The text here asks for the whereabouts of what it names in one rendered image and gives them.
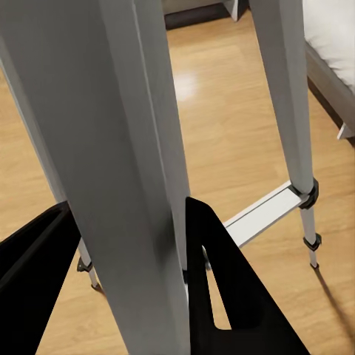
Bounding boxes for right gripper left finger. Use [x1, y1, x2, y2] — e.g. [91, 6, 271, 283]
[0, 201, 81, 355]

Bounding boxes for camera tripod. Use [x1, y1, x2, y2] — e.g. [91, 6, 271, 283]
[0, 0, 322, 355]

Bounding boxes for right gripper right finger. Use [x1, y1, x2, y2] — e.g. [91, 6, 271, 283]
[185, 197, 310, 355]

